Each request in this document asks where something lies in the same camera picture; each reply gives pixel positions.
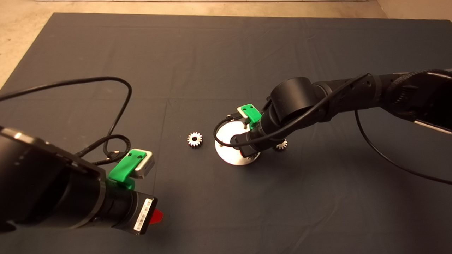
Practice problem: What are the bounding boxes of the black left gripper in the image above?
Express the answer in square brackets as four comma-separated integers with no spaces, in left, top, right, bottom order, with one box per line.
[126,190,164,235]

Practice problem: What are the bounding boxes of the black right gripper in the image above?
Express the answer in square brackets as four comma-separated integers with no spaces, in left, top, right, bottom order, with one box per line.
[230,131,283,158]

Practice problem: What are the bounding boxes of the round metal carrier plate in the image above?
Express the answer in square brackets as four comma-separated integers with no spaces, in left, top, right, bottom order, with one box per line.
[214,122,261,166]

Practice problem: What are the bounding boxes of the dark grey table cloth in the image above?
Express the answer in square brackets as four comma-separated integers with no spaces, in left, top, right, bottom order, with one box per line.
[0,13,452,254]

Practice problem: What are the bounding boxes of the green right camera mount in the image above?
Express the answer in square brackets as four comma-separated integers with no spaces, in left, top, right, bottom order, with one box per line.
[244,104,262,130]

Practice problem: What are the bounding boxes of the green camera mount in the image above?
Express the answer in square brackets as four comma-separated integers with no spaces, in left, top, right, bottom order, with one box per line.
[244,104,262,130]
[108,149,147,189]

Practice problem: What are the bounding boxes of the black right camera cable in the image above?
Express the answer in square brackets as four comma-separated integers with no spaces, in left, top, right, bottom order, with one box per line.
[213,73,452,185]

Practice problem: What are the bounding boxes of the black camera cable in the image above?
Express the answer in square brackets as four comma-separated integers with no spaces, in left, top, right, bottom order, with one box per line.
[0,77,133,159]
[213,73,452,185]

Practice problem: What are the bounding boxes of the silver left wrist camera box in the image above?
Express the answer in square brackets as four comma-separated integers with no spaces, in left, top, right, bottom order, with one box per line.
[133,150,155,179]

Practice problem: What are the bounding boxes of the green left camera mount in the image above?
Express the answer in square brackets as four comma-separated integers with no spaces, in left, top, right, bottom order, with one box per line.
[108,149,147,189]

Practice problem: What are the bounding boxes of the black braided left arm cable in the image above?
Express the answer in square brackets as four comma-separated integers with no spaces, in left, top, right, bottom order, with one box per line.
[76,134,131,166]

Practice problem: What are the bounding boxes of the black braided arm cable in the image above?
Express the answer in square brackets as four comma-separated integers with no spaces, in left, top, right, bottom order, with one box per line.
[390,69,452,94]
[76,134,131,166]

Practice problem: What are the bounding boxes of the black left camera cable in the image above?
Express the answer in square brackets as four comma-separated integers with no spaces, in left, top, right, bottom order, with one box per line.
[0,77,133,159]

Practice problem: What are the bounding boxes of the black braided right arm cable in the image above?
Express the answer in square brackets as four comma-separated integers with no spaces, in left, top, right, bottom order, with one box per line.
[390,69,452,94]

